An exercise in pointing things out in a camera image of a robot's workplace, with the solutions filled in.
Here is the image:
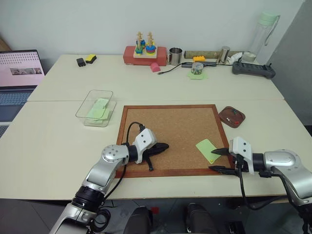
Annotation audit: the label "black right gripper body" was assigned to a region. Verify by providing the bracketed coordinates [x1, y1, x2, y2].
[226, 148, 242, 175]

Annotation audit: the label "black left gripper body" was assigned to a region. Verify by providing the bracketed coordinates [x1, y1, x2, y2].
[140, 143, 162, 159]

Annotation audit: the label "green sticky note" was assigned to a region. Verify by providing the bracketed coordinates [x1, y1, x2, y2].
[195, 138, 221, 164]

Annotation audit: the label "brown oval tray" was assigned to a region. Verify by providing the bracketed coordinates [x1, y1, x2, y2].
[218, 106, 247, 129]

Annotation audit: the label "clear plastic box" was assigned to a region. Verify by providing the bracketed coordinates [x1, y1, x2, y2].
[75, 90, 117, 127]

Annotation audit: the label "red rectangular box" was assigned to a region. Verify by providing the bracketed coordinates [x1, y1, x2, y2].
[122, 46, 168, 67]

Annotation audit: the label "wood framed cork board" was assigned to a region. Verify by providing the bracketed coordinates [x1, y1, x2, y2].
[114, 104, 236, 179]

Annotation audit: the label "dark rounded shape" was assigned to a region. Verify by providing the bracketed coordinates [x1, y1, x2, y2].
[186, 202, 218, 234]

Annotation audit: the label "green sticky notes pile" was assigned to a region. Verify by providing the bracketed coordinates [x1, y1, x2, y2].
[86, 97, 114, 121]

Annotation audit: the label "patterned tape roll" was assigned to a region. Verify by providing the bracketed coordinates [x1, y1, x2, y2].
[191, 62, 204, 76]

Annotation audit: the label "grey usb hub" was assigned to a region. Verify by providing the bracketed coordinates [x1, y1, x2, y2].
[181, 61, 218, 68]

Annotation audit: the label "black power strip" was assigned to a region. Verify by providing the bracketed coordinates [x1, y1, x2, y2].
[232, 60, 276, 79]

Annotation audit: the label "steel mug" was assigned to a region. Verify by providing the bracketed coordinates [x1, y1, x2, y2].
[166, 47, 183, 66]

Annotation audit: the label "crumpled white paper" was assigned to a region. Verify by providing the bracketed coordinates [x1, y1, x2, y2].
[227, 53, 243, 65]

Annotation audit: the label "rolled bamboo mat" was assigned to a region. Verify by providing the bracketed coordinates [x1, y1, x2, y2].
[184, 50, 245, 59]

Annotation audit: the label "wooden colourful stacking toy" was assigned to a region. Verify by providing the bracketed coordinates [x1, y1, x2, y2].
[133, 31, 159, 59]

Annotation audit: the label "clear bottle green lid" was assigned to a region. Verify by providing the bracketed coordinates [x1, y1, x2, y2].
[251, 10, 281, 65]

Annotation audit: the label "open laptop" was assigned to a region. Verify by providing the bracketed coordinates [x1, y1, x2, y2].
[0, 49, 46, 138]

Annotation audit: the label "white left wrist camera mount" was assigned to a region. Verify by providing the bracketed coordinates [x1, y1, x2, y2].
[132, 128, 157, 164]

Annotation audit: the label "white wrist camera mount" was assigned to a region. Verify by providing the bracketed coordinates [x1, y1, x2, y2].
[229, 136, 255, 175]
[132, 128, 157, 164]

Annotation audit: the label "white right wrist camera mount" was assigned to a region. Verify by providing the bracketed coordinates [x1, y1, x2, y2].
[229, 136, 255, 175]

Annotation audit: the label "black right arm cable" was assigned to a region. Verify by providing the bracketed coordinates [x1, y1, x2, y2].
[236, 156, 293, 211]

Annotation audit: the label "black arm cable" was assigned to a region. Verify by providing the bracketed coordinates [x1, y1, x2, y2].
[97, 121, 147, 234]
[236, 156, 293, 211]

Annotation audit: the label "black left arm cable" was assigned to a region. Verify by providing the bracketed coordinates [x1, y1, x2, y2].
[97, 121, 147, 234]

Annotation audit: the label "black usb cable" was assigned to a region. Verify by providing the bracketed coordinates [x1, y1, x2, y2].
[157, 63, 194, 75]

